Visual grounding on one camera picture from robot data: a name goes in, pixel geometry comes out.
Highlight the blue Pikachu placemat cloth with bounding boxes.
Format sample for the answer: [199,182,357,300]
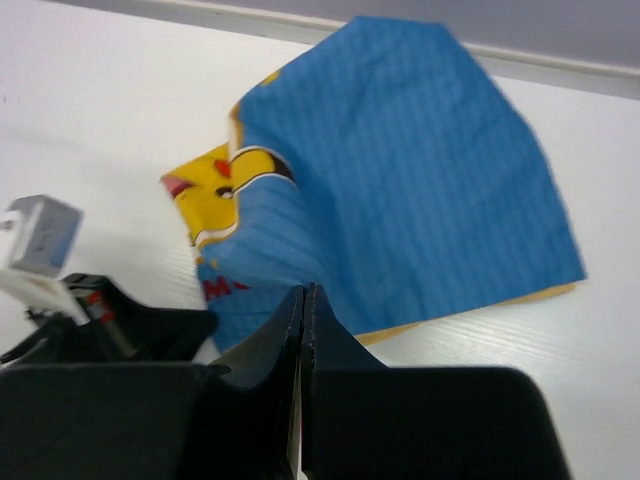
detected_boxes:
[162,16,586,351]

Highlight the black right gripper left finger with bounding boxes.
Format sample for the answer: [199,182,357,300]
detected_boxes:
[1,287,304,479]

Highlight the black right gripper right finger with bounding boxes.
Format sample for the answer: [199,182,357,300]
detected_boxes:
[301,285,570,479]

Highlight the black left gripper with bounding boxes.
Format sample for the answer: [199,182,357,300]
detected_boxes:
[1,273,219,367]

